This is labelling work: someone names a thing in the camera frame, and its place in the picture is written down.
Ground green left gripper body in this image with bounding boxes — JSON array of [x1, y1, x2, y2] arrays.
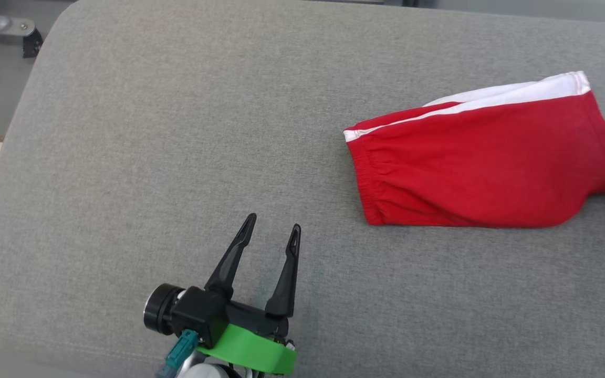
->
[[197, 302, 297, 374]]

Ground teal left camera connector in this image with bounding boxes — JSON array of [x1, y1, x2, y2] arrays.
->
[[154, 329, 200, 378]]

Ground red shorts with white trim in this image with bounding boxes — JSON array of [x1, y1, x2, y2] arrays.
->
[[343, 71, 605, 229]]

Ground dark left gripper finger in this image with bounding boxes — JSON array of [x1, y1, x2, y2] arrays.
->
[[266, 224, 301, 316], [205, 213, 257, 300]]

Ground grey fabric sofa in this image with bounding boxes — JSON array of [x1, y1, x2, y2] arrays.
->
[[0, 0, 605, 378]]

